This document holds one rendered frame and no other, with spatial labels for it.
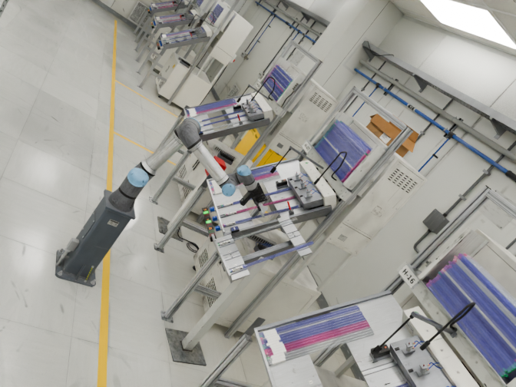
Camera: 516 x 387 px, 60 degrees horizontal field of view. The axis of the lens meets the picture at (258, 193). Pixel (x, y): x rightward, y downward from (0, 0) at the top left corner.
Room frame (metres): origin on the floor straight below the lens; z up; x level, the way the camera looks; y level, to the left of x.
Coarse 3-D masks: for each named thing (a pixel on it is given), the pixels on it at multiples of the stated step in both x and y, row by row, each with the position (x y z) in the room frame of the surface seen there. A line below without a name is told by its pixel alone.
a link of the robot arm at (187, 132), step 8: (184, 128) 2.36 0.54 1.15; (192, 128) 2.38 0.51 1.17; (184, 136) 2.35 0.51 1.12; (192, 136) 2.35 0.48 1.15; (184, 144) 2.36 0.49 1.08; (192, 144) 2.34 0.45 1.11; (200, 144) 2.38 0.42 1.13; (200, 152) 2.37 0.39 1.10; (208, 152) 2.40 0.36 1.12; (200, 160) 2.38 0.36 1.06; (208, 160) 2.38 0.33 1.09; (208, 168) 2.39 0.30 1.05; (216, 168) 2.40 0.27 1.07; (216, 176) 2.40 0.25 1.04; (224, 176) 2.42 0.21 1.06; (224, 184) 2.41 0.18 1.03; (232, 184) 2.42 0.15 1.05; (224, 192) 2.40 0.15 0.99; (232, 192) 2.40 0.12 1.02
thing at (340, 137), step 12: (336, 120) 3.24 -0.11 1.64; (336, 132) 3.16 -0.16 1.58; (348, 132) 3.07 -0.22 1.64; (324, 144) 3.18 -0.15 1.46; (336, 144) 3.08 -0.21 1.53; (348, 144) 2.99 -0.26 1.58; (360, 144) 2.91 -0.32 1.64; (324, 156) 3.10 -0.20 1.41; (336, 156) 3.01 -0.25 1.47; (348, 156) 2.92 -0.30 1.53; (360, 156) 2.84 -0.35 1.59; (336, 168) 2.93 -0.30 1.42; (348, 168) 2.86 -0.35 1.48
